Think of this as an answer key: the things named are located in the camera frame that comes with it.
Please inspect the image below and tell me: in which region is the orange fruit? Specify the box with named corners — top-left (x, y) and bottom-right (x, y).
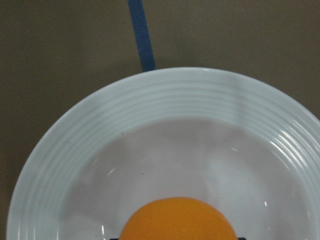
top-left (119, 197), bottom-right (238, 240)

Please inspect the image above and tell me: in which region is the white ridged plate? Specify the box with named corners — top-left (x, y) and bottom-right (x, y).
top-left (6, 68), bottom-right (320, 240)

